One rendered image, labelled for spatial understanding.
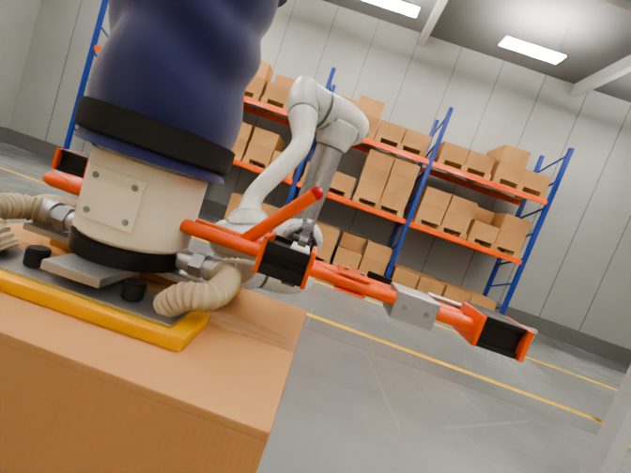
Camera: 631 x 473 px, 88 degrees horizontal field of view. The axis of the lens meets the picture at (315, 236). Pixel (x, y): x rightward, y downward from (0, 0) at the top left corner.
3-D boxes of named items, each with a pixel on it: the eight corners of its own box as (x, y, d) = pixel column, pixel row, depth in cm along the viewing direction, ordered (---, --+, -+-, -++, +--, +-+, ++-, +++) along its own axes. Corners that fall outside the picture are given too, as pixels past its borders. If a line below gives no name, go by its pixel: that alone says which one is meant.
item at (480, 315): (470, 344, 50) (483, 314, 49) (452, 327, 57) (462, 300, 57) (522, 363, 50) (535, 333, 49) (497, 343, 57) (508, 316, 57)
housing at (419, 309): (389, 317, 51) (399, 290, 50) (381, 304, 57) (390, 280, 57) (431, 332, 51) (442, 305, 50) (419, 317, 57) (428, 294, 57)
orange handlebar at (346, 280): (-36, 162, 51) (-31, 140, 50) (99, 177, 81) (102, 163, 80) (530, 358, 51) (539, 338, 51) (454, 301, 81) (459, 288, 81)
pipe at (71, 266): (-58, 235, 42) (-49, 192, 41) (84, 223, 67) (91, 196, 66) (193, 322, 42) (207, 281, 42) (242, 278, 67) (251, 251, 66)
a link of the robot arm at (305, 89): (299, 93, 102) (334, 113, 109) (300, 58, 111) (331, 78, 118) (279, 121, 112) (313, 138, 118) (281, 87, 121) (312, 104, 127)
